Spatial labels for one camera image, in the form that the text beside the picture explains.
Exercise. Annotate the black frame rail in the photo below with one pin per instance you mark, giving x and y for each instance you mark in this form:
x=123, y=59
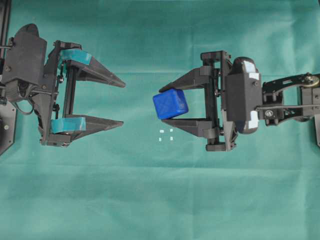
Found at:
x=5, y=11

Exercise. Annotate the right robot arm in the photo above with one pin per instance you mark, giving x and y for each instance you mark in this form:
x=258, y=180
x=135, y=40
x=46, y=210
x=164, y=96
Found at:
x=295, y=97

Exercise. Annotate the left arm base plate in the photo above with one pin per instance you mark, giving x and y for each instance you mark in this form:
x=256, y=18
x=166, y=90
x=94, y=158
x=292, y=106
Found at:
x=8, y=117

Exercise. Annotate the right wrist camera housing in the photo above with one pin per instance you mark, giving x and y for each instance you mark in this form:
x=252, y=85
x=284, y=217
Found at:
x=243, y=93

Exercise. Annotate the green cloth table cover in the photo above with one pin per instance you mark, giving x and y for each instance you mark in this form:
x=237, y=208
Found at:
x=125, y=184

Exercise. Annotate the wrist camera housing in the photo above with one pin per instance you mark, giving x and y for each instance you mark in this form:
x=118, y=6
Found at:
x=243, y=93
x=24, y=63

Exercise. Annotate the blue cube block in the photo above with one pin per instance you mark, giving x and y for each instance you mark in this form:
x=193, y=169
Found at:
x=170, y=103

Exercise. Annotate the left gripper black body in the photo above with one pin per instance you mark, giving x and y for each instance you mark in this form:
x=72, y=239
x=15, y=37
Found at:
x=58, y=99

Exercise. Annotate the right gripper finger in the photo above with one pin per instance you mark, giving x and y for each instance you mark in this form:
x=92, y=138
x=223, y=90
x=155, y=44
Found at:
x=197, y=78
x=199, y=127

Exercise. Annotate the left wrist camera housing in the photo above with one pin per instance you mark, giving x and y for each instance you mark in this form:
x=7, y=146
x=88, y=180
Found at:
x=24, y=63

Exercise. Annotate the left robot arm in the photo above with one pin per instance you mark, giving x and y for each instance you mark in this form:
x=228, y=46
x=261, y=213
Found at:
x=48, y=82

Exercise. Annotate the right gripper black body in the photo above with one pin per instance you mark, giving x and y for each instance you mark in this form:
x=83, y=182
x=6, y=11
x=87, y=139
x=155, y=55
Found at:
x=215, y=102

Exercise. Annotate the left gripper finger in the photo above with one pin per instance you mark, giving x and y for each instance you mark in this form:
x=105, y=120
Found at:
x=82, y=124
x=87, y=68

